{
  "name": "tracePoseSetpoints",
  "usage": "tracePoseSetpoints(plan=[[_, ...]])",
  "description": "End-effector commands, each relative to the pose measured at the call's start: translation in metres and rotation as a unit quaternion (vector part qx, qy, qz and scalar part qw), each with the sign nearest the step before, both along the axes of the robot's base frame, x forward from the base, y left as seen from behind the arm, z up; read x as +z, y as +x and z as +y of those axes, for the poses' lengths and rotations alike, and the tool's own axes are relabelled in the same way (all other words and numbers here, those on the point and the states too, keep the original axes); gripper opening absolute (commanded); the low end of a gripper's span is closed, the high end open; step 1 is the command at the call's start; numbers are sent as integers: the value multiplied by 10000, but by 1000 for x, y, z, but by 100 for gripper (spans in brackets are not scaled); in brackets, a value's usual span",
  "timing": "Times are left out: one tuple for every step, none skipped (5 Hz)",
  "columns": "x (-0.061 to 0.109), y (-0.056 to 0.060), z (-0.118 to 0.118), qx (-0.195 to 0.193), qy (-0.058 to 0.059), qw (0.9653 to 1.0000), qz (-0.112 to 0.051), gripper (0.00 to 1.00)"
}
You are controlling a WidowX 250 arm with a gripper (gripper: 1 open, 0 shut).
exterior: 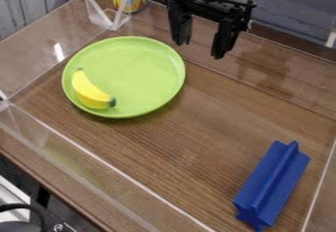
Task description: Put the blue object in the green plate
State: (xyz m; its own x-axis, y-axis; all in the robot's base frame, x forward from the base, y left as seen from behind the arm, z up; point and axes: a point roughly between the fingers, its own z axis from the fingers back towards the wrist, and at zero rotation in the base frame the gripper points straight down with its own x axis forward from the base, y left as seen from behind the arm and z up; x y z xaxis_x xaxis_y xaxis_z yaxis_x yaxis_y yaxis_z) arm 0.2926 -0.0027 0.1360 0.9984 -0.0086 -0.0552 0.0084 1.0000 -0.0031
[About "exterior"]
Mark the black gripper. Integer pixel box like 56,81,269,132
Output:
166,0,256,59

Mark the blue cross-shaped block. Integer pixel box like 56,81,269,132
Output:
232,141,310,232

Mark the green plastic plate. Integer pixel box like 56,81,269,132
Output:
61,36,186,119

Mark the yellow toy banana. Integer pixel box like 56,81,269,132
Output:
70,68,117,109

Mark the black cable at corner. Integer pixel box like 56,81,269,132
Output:
0,203,46,232

